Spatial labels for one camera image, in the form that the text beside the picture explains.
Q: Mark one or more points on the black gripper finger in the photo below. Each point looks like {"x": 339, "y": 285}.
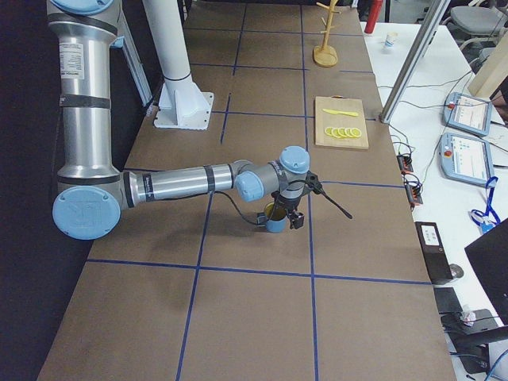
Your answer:
{"x": 296, "y": 220}

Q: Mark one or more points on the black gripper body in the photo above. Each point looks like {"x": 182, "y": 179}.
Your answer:
{"x": 289, "y": 205}

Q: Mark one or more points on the dark teal HOME mug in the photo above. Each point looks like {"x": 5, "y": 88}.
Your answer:
{"x": 273, "y": 218}

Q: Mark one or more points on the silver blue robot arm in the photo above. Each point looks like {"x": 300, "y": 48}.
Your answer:
{"x": 92, "y": 192}

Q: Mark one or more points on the wooden cup storage rack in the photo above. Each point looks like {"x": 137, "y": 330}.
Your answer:
{"x": 325, "y": 55}

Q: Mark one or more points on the paper cup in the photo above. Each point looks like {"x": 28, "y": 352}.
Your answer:
{"x": 389, "y": 42}

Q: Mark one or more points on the bamboo cutting board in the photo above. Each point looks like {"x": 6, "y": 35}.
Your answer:
{"x": 340, "y": 123}

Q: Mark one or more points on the yellow plastic knife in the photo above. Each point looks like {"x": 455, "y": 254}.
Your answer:
{"x": 340, "y": 112}

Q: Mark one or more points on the black power strip lower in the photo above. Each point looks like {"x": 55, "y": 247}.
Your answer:
{"x": 413, "y": 192}

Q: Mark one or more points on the black power strip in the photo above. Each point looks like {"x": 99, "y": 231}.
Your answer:
{"x": 405, "y": 163}
{"x": 413, "y": 192}

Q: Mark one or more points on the black power strip upper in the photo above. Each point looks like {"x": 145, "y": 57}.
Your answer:
{"x": 405, "y": 163}

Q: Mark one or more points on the black box with label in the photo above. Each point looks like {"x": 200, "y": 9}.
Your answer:
{"x": 433, "y": 252}

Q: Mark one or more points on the lower teach pendant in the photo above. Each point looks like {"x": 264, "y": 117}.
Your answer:
{"x": 466, "y": 159}

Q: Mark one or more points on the teach pendant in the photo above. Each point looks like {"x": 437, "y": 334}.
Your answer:
{"x": 467, "y": 113}
{"x": 466, "y": 159}

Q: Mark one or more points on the upper teach pendant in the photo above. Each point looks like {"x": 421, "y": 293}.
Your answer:
{"x": 467, "y": 113}

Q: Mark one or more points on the black monitor corner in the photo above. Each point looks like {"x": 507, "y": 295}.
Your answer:
{"x": 488, "y": 258}

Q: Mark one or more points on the grey office chair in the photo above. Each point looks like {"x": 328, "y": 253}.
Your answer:
{"x": 480, "y": 23}

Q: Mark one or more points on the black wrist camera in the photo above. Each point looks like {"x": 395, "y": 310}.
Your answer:
{"x": 313, "y": 184}

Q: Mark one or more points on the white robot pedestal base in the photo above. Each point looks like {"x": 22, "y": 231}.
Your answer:
{"x": 181, "y": 105}

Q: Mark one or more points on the aluminium frame post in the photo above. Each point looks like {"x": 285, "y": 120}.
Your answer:
{"x": 418, "y": 48}

